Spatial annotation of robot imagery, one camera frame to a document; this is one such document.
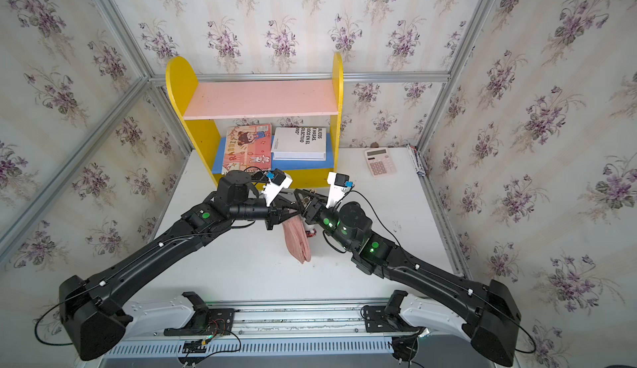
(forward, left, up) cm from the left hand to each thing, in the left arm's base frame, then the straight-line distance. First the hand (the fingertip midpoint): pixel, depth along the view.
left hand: (304, 215), depth 66 cm
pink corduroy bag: (-5, +2, -3) cm, 7 cm away
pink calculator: (+43, -34, -25) cm, 60 cm away
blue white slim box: (+44, -51, -25) cm, 72 cm away
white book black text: (+39, +3, -10) cm, 40 cm away
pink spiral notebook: (+40, +25, -13) cm, 49 cm away
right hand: (+4, +1, +5) cm, 7 cm away
